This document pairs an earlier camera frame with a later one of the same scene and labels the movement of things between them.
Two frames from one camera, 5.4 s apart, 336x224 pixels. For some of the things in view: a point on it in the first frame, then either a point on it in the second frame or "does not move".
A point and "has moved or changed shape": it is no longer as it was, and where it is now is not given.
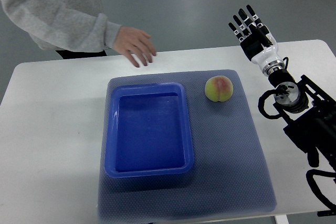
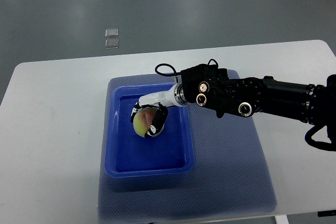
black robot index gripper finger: (258, 20) → (136, 108)
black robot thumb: (260, 35) → (159, 119)
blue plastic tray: (148, 130) does not move
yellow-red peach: (219, 88) has moved or changed shape
